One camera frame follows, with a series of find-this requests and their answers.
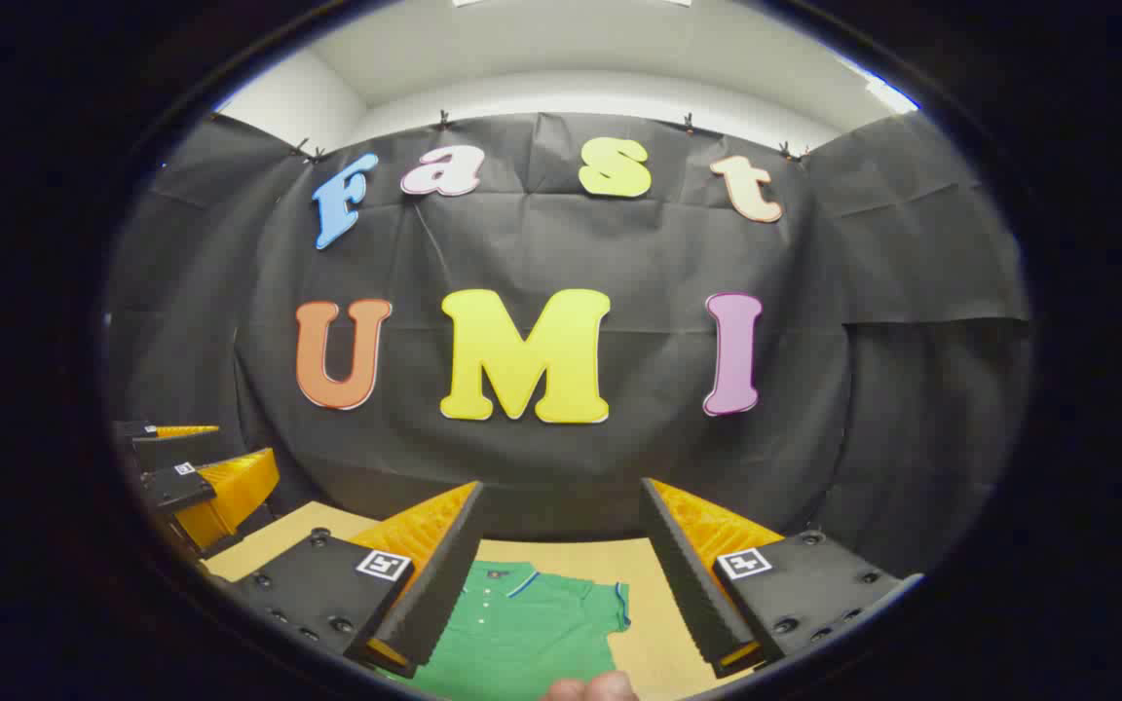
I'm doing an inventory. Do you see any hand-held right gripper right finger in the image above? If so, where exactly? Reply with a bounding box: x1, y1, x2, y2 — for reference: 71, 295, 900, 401
639, 477, 922, 680

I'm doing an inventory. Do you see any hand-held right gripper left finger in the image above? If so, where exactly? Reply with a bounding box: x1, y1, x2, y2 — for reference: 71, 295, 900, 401
230, 480, 486, 680

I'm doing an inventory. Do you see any green T-shirt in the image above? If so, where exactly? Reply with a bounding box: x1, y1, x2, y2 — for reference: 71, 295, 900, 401
376, 560, 632, 701

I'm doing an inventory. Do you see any black backdrop cloth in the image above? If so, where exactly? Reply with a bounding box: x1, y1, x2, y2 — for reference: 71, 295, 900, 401
105, 110, 1031, 585

